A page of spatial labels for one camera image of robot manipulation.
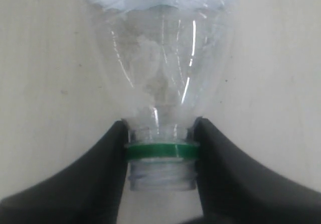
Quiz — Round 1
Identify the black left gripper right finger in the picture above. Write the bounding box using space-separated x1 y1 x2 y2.
194 118 320 223

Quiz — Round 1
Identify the clear plastic bottle green label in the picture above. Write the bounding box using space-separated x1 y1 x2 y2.
81 0 238 191

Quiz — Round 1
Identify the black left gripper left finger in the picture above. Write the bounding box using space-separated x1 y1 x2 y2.
1 121 127 223

